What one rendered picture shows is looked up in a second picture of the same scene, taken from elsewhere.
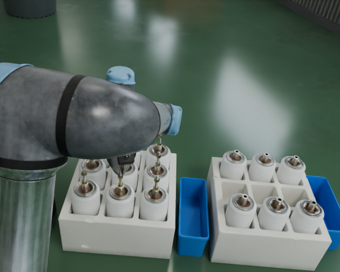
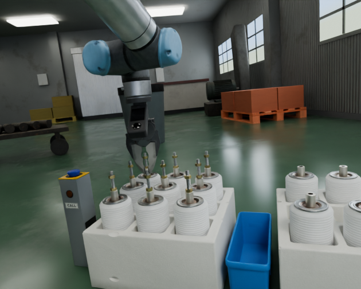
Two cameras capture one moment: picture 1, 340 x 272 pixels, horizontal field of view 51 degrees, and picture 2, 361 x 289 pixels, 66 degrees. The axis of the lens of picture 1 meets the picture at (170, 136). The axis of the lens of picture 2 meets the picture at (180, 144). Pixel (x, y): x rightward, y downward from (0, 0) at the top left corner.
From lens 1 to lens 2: 66 cm
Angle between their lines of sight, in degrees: 33
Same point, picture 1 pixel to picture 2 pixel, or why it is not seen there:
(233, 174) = (302, 195)
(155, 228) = (188, 243)
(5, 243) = not seen: outside the picture
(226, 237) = (293, 258)
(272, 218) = not seen: outside the picture
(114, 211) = (142, 222)
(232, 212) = (295, 218)
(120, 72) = not seen: hidden behind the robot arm
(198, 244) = (256, 278)
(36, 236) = not seen: outside the picture
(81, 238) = (108, 264)
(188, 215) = (252, 259)
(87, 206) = (113, 218)
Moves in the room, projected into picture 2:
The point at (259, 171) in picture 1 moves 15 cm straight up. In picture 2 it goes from (338, 188) to (338, 138)
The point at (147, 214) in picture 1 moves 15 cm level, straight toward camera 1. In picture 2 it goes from (180, 226) to (159, 260)
